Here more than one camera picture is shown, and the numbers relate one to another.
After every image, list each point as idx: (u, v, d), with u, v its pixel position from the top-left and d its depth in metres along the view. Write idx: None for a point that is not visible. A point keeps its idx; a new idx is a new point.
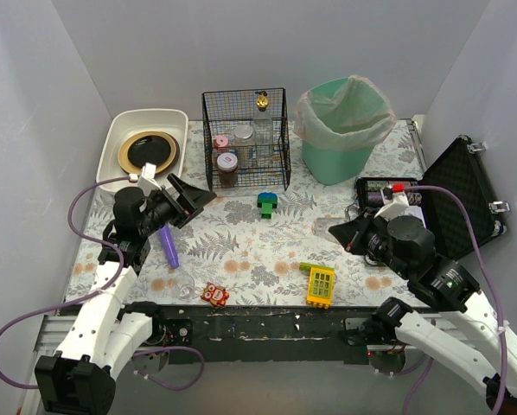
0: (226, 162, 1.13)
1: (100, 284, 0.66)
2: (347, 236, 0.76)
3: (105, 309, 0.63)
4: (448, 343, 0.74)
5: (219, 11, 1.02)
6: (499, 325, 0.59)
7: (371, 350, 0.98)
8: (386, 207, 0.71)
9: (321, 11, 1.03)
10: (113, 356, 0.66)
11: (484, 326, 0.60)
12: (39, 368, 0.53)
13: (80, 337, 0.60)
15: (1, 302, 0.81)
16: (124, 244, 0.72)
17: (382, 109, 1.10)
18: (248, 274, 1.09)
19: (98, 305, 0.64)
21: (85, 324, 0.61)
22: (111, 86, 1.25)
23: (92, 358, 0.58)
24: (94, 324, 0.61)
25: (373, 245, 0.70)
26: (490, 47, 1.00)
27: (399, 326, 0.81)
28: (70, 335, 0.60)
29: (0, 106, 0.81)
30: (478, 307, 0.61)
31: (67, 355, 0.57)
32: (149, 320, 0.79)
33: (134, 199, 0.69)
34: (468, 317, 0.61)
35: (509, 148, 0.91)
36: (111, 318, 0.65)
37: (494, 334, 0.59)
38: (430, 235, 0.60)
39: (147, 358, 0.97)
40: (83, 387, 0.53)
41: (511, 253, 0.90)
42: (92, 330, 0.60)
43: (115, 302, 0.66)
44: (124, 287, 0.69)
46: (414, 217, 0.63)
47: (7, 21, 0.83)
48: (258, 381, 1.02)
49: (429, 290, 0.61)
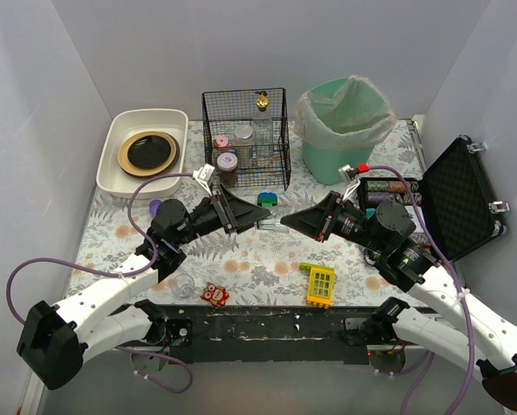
0: (226, 162, 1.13)
1: (124, 271, 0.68)
2: (314, 225, 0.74)
3: (114, 292, 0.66)
4: (443, 333, 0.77)
5: (219, 12, 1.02)
6: (457, 292, 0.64)
7: (371, 350, 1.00)
8: (350, 187, 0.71)
9: (321, 11, 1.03)
10: (96, 339, 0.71)
11: (444, 295, 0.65)
12: (35, 310, 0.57)
13: (80, 304, 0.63)
15: (0, 303, 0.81)
16: (163, 246, 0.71)
17: (381, 109, 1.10)
18: (248, 274, 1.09)
19: (111, 284, 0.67)
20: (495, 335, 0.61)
21: (92, 294, 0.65)
22: (111, 86, 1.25)
23: (78, 328, 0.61)
24: (98, 300, 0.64)
25: (348, 228, 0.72)
26: (490, 47, 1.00)
27: (397, 322, 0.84)
28: (74, 296, 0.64)
29: (1, 107, 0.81)
30: (438, 278, 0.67)
31: (59, 312, 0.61)
32: (149, 323, 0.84)
33: (172, 217, 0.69)
34: (425, 287, 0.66)
35: (509, 149, 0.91)
36: (115, 302, 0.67)
37: (454, 301, 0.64)
38: (409, 223, 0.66)
39: (148, 357, 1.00)
40: (54, 348, 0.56)
41: (511, 252, 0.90)
42: (93, 303, 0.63)
43: (127, 290, 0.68)
44: (142, 284, 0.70)
46: (399, 203, 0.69)
47: (7, 22, 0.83)
48: (258, 382, 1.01)
49: (392, 271, 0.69)
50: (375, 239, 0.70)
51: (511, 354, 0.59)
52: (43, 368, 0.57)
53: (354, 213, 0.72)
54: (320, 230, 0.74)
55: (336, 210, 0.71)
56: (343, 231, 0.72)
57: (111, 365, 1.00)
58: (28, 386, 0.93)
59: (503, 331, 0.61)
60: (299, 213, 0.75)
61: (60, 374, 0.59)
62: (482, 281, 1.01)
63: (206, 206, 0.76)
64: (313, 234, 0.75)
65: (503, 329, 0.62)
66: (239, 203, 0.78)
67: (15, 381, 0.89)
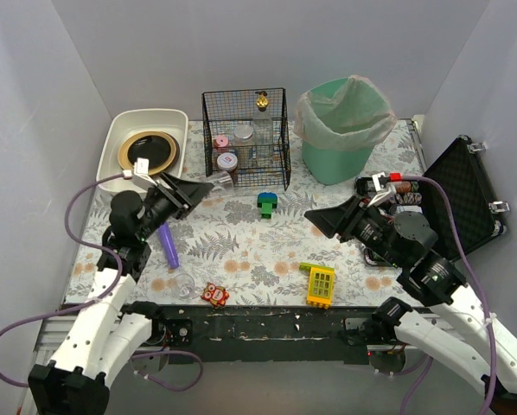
0: (226, 162, 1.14)
1: (98, 293, 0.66)
2: (332, 223, 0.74)
3: (100, 319, 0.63)
4: (447, 341, 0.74)
5: (219, 12, 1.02)
6: (485, 316, 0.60)
7: (372, 351, 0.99)
8: (379, 195, 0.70)
9: (321, 11, 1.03)
10: (109, 362, 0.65)
11: (470, 318, 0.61)
12: (33, 376, 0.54)
13: (75, 347, 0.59)
15: (1, 302, 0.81)
16: (124, 248, 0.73)
17: (381, 109, 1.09)
18: (248, 274, 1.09)
19: (94, 313, 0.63)
20: None
21: (80, 332, 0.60)
22: (111, 86, 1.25)
23: (86, 369, 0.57)
24: (89, 334, 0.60)
25: (367, 233, 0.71)
26: (490, 47, 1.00)
27: (398, 325, 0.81)
28: (66, 343, 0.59)
29: (0, 106, 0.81)
30: (465, 300, 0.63)
31: (58, 366, 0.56)
32: (148, 322, 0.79)
33: (130, 205, 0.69)
34: (454, 309, 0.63)
35: (509, 149, 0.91)
36: (107, 327, 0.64)
37: (481, 326, 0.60)
38: (430, 233, 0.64)
39: (147, 358, 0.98)
40: (75, 397, 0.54)
41: (512, 253, 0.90)
42: (87, 340, 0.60)
43: (111, 309, 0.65)
44: (121, 295, 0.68)
46: (419, 215, 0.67)
47: (7, 21, 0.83)
48: (258, 382, 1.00)
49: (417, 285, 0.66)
50: (393, 251, 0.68)
51: None
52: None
53: (377, 219, 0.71)
54: (335, 230, 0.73)
55: (359, 213, 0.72)
56: (362, 234, 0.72)
57: None
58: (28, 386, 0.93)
59: None
60: (322, 209, 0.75)
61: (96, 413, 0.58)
62: (483, 282, 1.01)
63: (153, 198, 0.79)
64: (330, 234, 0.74)
65: None
66: (184, 185, 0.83)
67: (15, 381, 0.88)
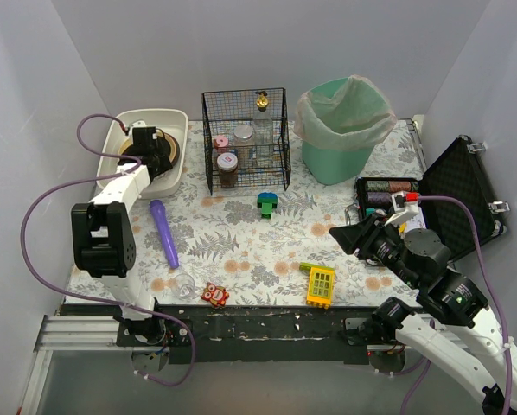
0: (226, 162, 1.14)
1: (124, 169, 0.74)
2: (349, 239, 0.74)
3: (129, 181, 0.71)
4: (449, 348, 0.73)
5: (218, 12, 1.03)
6: (504, 342, 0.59)
7: (372, 350, 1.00)
8: (396, 214, 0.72)
9: (321, 11, 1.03)
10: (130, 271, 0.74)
11: (489, 341, 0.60)
12: (78, 212, 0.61)
13: (110, 194, 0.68)
15: None
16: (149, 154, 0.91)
17: (381, 109, 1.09)
18: (248, 274, 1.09)
19: (121, 181, 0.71)
20: None
21: (113, 188, 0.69)
22: (111, 86, 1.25)
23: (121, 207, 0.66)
24: (122, 188, 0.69)
25: (383, 252, 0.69)
26: (489, 48, 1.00)
27: (401, 329, 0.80)
28: (101, 194, 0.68)
29: (0, 106, 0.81)
30: (486, 323, 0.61)
31: (97, 204, 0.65)
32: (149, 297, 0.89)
33: None
34: (475, 332, 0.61)
35: (508, 149, 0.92)
36: (131, 195, 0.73)
37: (499, 350, 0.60)
38: (444, 249, 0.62)
39: (148, 357, 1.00)
40: (114, 221, 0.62)
41: (512, 253, 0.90)
42: (120, 191, 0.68)
43: (135, 182, 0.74)
44: (143, 179, 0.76)
46: (430, 232, 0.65)
47: (7, 21, 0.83)
48: (258, 382, 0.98)
49: (437, 305, 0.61)
50: (409, 269, 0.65)
51: None
52: (113, 253, 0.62)
53: (392, 238, 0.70)
54: (354, 246, 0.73)
55: (374, 231, 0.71)
56: (378, 252, 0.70)
57: (111, 364, 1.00)
58: (28, 386, 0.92)
59: None
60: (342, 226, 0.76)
61: (126, 258, 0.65)
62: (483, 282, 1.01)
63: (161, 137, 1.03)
64: (347, 250, 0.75)
65: None
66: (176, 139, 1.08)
67: (15, 381, 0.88)
